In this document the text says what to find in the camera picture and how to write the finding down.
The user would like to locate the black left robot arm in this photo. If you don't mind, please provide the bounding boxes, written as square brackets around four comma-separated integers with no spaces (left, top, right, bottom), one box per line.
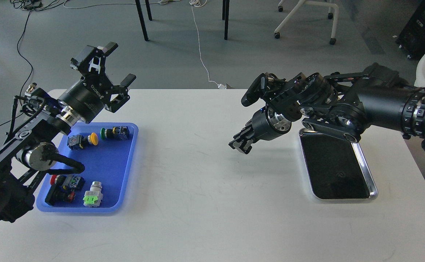
[0,43,136,223]

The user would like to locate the shiny metal tray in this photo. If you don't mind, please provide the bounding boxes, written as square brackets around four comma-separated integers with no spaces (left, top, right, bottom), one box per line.
[299,128,378,202]

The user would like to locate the blue plastic tray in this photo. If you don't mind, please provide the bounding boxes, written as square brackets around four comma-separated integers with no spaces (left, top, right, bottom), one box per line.
[36,122,138,213]

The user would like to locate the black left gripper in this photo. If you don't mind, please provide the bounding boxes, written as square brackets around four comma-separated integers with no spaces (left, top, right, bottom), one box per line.
[58,42,136,124]

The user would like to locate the silver green selector switch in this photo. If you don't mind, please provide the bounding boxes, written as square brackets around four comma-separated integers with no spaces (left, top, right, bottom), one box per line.
[83,181,103,207]

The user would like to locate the yellow push button switch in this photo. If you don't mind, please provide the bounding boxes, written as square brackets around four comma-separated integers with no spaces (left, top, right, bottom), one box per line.
[67,132,99,150]

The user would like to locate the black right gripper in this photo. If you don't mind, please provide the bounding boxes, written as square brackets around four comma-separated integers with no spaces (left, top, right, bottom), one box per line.
[229,109,292,154]

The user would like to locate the white floor cable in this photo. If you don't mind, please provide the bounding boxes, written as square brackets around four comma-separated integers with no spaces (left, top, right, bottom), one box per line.
[63,0,227,90]

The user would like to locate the green push button switch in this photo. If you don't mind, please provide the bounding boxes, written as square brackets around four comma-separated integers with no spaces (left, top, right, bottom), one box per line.
[99,126,130,140]

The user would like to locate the black floor cable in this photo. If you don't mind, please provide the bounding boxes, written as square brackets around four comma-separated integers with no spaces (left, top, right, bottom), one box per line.
[0,0,64,160]

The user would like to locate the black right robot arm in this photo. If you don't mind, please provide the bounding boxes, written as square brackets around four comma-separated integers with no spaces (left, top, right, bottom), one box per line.
[229,63,425,154]

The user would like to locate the black red emergency switch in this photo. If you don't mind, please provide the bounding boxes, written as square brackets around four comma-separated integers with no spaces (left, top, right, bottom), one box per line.
[44,184,76,206]

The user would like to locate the black table legs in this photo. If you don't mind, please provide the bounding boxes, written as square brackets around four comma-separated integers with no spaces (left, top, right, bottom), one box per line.
[134,0,230,42]

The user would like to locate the red push button switch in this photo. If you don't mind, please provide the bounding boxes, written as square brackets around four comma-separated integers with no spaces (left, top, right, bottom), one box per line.
[50,174,86,191]

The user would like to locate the white rolling chair base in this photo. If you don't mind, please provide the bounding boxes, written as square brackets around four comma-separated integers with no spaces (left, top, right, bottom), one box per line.
[274,0,339,45]

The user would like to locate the black equipment case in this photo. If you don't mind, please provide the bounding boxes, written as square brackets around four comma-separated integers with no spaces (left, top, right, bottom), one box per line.
[396,0,425,59]

